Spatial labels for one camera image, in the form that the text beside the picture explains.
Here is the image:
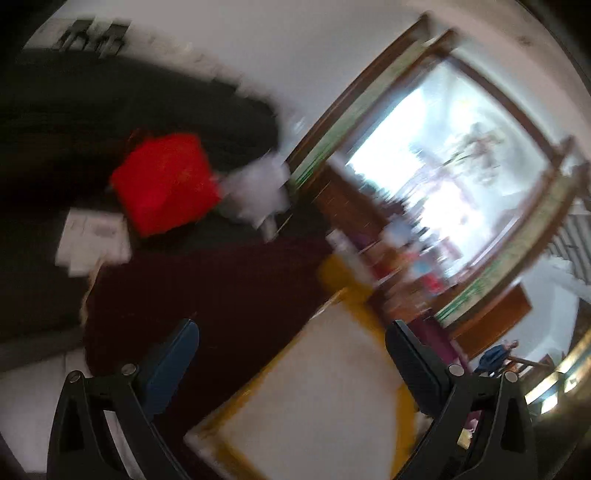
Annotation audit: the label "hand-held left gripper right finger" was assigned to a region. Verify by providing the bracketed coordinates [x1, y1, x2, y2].
[385, 320, 539, 480]

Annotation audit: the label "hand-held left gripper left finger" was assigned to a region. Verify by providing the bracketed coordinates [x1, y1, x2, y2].
[47, 318, 201, 480]

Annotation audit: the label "maroon tablecloth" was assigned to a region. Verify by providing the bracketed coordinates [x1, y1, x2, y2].
[82, 231, 462, 480]

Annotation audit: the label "blue robed figurine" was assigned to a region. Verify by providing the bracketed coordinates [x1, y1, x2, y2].
[475, 339, 520, 377]

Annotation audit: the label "wooden door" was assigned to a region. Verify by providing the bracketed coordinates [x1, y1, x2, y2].
[455, 286, 533, 360]

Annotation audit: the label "row of small assorted items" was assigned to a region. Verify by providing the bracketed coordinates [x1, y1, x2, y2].
[325, 217, 462, 305]

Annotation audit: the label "wooden stair railing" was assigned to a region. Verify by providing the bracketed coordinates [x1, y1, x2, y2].
[505, 348, 566, 384]

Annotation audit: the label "white paper sheets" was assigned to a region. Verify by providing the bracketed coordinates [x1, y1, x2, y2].
[55, 208, 133, 278]

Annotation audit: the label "gold framed glass panel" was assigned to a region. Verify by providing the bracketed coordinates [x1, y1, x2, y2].
[524, 323, 591, 416]

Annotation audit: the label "wooden cabinet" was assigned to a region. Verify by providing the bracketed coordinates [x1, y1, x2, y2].
[314, 166, 444, 324]

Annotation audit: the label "red bag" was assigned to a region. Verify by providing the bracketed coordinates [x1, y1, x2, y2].
[110, 131, 223, 238]

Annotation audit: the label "white plastic bag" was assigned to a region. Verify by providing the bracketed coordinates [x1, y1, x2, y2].
[219, 152, 293, 228]

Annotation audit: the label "grey staircase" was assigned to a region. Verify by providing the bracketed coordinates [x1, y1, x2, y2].
[545, 203, 591, 296]

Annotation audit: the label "wooden framed window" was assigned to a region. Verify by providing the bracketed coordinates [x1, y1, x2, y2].
[286, 14, 578, 333]

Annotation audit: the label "black lattice object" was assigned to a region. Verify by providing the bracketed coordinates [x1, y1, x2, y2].
[58, 17, 130, 57]

